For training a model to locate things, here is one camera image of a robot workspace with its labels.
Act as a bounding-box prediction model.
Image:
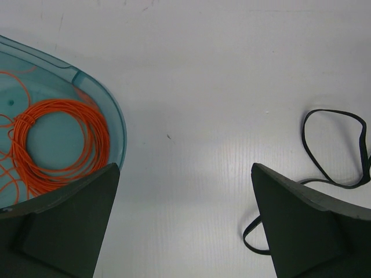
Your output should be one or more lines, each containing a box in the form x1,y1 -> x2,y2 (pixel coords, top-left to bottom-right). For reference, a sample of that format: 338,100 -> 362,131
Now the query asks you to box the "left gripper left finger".
1,163 -> 120,277

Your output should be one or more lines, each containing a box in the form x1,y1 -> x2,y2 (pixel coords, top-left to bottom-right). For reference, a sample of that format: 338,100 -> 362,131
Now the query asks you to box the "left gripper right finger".
251,163 -> 370,277

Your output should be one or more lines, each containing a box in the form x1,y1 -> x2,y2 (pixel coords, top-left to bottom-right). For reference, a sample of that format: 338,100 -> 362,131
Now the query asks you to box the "teal transparent plastic tray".
1,36 -> 127,207

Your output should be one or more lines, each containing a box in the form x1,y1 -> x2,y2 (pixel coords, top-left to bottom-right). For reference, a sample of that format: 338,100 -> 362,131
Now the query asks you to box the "black cable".
242,108 -> 371,256

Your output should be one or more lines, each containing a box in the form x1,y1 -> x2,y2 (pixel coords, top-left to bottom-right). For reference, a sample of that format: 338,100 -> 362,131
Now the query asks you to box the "coiled orange wire bundle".
8,98 -> 111,192

